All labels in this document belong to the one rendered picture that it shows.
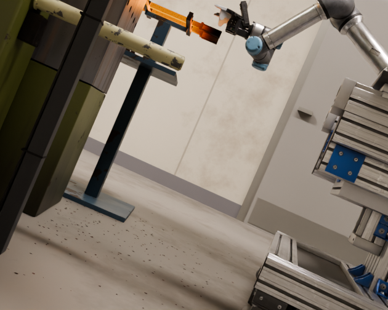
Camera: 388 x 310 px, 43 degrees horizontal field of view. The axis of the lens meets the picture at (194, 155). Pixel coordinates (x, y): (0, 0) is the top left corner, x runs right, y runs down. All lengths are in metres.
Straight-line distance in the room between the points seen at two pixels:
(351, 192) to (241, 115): 2.73
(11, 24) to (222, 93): 3.04
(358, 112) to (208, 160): 2.86
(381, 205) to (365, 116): 0.29
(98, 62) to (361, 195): 0.92
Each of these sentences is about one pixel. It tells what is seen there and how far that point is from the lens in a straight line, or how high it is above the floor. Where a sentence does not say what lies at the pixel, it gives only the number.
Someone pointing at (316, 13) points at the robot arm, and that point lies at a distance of 2.21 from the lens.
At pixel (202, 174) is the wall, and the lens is 4.25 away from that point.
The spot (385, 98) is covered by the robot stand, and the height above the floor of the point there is 0.76.
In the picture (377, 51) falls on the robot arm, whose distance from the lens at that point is 2.24.
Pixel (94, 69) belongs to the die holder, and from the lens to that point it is 1.66.
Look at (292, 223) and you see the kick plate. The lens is 4.13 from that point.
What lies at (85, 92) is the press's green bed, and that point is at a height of 0.44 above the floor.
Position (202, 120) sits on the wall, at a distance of 4.29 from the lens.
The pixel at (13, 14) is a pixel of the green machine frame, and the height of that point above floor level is 0.55.
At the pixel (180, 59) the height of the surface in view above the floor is 0.63.
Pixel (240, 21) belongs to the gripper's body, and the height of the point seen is 1.02.
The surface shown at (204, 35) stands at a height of 0.93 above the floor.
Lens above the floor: 0.42
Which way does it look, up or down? 1 degrees down
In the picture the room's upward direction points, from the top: 23 degrees clockwise
